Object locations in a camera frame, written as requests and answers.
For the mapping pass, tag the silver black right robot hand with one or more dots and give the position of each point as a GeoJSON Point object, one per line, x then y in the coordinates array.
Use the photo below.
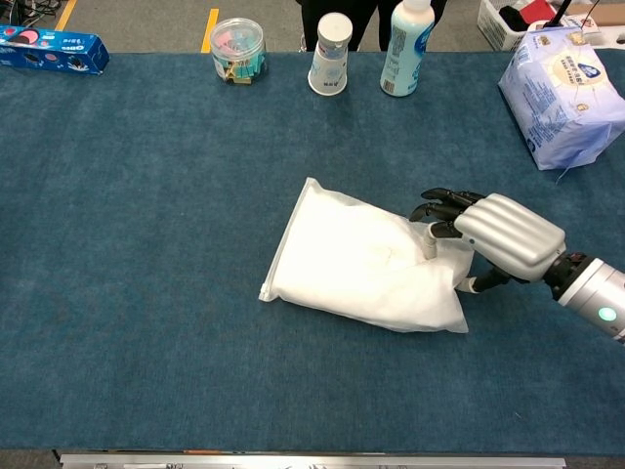
{"type": "Point", "coordinates": [508, 234]}

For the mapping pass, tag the white plastic-wrapped soft package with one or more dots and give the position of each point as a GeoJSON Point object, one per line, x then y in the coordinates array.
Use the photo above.
{"type": "Point", "coordinates": [361, 273]}

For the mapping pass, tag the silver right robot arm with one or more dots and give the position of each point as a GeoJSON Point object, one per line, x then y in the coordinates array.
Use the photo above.
{"type": "Point", "coordinates": [593, 298]}

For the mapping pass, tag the lavender tissue pack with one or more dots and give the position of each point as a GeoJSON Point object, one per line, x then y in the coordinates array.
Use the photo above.
{"type": "Point", "coordinates": [561, 98]}

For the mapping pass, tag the white plastic basket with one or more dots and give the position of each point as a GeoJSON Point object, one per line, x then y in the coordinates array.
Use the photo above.
{"type": "Point", "coordinates": [508, 24]}

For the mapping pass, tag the light blue white plastic bottle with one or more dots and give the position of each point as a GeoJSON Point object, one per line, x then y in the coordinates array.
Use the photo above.
{"type": "Point", "coordinates": [406, 49]}

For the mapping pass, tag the white paper cup bottle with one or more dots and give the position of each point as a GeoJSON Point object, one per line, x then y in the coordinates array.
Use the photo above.
{"type": "Point", "coordinates": [329, 58]}

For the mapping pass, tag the person in black trousers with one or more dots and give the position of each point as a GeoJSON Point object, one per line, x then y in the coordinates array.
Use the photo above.
{"type": "Point", "coordinates": [337, 10]}

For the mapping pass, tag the clear jar of binder clips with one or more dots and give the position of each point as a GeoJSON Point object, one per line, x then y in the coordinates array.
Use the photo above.
{"type": "Point", "coordinates": [238, 50]}

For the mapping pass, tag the blue felt table cloth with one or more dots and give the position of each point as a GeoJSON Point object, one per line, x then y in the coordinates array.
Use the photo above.
{"type": "Point", "coordinates": [146, 244]}

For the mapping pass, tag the blue Oreo cookie box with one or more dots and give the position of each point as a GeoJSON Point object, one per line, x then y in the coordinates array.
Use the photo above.
{"type": "Point", "coordinates": [49, 50]}

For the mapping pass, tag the silver aluminium table rail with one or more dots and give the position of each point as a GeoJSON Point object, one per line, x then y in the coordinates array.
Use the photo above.
{"type": "Point", "coordinates": [312, 461]}

